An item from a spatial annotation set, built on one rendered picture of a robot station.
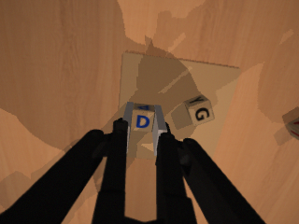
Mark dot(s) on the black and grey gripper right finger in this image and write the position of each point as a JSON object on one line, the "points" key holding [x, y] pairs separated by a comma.
{"points": [[218, 198]]}

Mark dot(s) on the tan wooden letter block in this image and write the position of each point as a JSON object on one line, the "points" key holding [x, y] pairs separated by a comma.
{"points": [[294, 128], [143, 118], [199, 110]]}

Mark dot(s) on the tan flat mat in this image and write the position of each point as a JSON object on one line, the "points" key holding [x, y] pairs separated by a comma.
{"points": [[152, 80]]}

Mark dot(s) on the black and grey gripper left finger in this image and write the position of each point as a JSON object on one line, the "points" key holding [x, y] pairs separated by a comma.
{"points": [[52, 196]]}

